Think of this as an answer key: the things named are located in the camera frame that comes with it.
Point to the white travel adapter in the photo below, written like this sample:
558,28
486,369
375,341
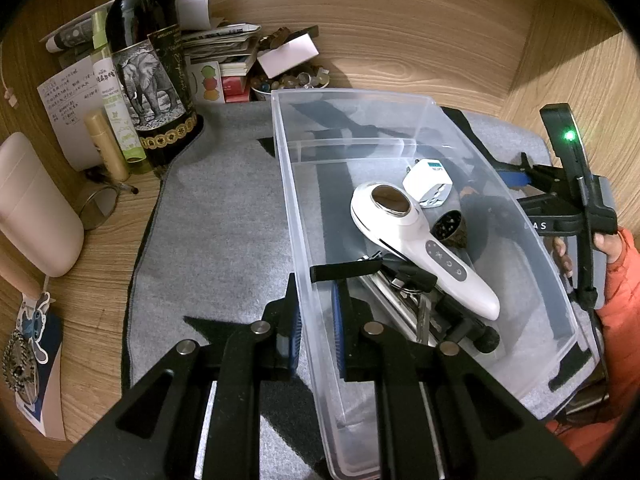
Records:
425,182

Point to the black folding tripod stick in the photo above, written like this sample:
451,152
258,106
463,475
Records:
465,322

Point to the beige rounded case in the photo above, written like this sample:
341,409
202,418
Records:
32,205

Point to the handwritten white note paper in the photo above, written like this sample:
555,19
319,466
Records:
65,100

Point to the rolled printed paper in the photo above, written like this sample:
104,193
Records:
67,35

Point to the clear plastic storage bin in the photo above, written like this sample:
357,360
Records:
320,220

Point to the dark brown cone cup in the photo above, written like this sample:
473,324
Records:
450,230

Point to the person's right forearm orange sleeve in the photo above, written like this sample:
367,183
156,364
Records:
622,320

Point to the dark wine bottle elephant label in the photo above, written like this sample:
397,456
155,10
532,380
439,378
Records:
150,85

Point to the white folded paper sheet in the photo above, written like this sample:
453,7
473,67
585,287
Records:
196,5

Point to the bowl of small stones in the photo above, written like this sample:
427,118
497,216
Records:
290,82

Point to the blue sticker card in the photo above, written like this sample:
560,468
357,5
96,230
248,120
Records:
47,375

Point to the white handheld massager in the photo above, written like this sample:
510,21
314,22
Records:
435,255

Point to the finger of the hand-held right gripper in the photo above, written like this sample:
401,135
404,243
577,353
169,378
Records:
515,178
547,217

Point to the stack of folded papers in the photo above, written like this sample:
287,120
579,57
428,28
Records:
222,42

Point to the pale pink card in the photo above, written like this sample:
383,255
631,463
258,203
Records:
289,56

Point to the small round mirror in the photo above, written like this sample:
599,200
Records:
97,207

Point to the silver metal tool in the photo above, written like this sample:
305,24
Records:
400,305

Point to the yellow lip balm tube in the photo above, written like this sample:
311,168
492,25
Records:
106,147

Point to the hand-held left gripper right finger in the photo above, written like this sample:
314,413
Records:
337,330

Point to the green spray bottle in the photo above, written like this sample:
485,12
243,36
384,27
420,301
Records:
117,115

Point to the grey felt mat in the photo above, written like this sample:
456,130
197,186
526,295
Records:
215,230

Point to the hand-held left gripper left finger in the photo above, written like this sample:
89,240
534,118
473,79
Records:
295,325

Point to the dark brown wooden piece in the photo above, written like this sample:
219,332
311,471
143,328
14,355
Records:
277,37

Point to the person's right hand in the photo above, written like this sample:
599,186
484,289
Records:
562,255

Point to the fruit sticker card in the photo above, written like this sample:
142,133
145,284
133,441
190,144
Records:
207,82

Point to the small red box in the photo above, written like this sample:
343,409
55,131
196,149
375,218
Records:
235,89

